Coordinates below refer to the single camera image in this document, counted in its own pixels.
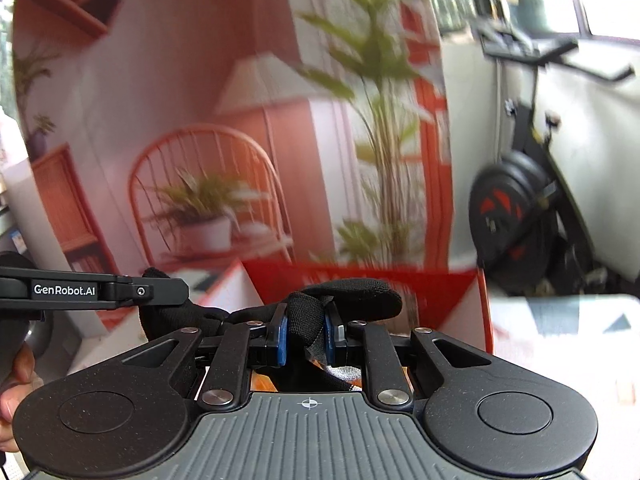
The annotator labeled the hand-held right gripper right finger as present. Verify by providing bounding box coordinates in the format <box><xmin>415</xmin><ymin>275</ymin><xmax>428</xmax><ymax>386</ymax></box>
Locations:
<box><xmin>322</xmin><ymin>309</ymin><xmax>496</xmax><ymax>407</ymax></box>

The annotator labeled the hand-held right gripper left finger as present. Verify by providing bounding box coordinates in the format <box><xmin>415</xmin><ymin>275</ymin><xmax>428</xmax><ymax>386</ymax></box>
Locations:
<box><xmin>117</xmin><ymin>310</ymin><xmax>291</xmax><ymax>408</ymax></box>

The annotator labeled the printed room scene backdrop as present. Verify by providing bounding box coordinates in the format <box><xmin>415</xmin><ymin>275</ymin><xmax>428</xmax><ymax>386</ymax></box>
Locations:
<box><xmin>10</xmin><ymin>0</ymin><xmax>457</xmax><ymax>332</ymax></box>

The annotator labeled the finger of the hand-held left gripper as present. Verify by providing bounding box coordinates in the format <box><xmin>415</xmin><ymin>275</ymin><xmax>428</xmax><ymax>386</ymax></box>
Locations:
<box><xmin>0</xmin><ymin>266</ymin><xmax>191</xmax><ymax>311</ymax></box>

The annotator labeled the red cardboard box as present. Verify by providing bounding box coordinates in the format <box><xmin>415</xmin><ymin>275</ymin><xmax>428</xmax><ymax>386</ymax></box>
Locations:
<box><xmin>240</xmin><ymin>259</ymin><xmax>496</xmax><ymax>392</ymax></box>

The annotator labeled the black fabric glove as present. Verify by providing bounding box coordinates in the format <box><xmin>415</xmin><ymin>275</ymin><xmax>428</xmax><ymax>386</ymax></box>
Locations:
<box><xmin>137</xmin><ymin>267</ymin><xmax>403</xmax><ymax>396</ymax></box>

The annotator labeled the white printed tablecloth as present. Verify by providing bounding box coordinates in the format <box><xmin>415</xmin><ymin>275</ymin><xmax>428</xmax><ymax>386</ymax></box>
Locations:
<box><xmin>50</xmin><ymin>265</ymin><xmax>640</xmax><ymax>471</ymax></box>

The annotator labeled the person's left hand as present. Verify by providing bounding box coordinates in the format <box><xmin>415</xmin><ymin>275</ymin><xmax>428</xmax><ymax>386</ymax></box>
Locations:
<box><xmin>0</xmin><ymin>345</ymin><xmax>40</xmax><ymax>453</ymax></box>

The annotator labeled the black exercise bike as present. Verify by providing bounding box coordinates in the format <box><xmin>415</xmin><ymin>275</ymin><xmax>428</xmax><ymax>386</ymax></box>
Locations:
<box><xmin>467</xmin><ymin>10</ymin><xmax>637</xmax><ymax>297</ymax></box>

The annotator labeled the grey cloth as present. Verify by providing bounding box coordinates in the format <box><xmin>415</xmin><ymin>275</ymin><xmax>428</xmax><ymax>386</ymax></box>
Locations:
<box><xmin>320</xmin><ymin>362</ymin><xmax>364</xmax><ymax>394</ymax></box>

